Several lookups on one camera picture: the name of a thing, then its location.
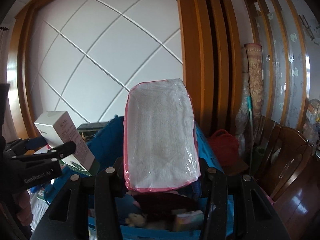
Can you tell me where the blue round plush toy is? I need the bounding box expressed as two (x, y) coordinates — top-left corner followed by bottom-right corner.
(115, 195), (140, 225)

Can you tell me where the rolled patterned carpet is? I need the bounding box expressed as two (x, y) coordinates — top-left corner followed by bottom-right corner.
(244, 43), (265, 117)

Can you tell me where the small white plush toy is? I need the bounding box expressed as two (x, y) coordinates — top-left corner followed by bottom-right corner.
(125, 212), (148, 227)

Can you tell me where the clear plastic bag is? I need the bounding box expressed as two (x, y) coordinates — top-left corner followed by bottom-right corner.
(306, 99), (320, 143)

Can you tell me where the dark maroon cloth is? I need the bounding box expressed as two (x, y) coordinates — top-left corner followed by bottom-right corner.
(135, 191), (200, 215)

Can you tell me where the plastic wrapped roll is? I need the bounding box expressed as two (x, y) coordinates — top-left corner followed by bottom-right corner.
(235, 47), (253, 143)

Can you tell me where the pale pink box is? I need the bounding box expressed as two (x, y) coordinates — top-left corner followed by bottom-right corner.
(174, 210), (204, 230)

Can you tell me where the white and green carton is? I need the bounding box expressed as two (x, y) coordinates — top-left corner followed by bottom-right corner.
(34, 111), (100, 177)

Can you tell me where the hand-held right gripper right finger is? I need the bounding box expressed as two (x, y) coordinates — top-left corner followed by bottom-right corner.
(200, 166), (288, 240)

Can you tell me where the black box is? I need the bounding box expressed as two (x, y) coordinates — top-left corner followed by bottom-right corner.
(77, 122), (108, 137)

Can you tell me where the white lace tablecloth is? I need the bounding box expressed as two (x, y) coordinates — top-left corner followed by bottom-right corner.
(27, 187), (49, 233)

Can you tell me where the blue plastic crate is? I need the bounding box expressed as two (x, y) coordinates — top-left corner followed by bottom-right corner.
(44, 115), (235, 240)

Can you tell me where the frosted glass partition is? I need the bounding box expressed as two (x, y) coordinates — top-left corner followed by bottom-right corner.
(241, 0), (310, 125)

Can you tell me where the wooden chair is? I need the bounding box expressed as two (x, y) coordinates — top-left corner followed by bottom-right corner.
(252, 124), (314, 202)

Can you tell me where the white towel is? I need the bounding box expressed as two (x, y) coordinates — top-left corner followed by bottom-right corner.
(123, 78), (202, 193)

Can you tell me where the wooden door frame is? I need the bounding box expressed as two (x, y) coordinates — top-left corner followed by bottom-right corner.
(175, 0), (243, 140)

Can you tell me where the teal mop handle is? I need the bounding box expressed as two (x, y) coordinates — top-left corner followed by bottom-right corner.
(246, 96), (254, 175)

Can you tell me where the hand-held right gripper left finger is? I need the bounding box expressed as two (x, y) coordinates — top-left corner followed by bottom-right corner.
(30, 157), (125, 240)

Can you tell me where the person's left hand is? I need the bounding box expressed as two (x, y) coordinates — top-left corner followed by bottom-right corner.
(15, 189), (33, 228)

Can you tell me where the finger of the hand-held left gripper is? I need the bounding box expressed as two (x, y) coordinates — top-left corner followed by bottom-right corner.
(5, 139), (48, 153)
(10, 141), (77, 164)

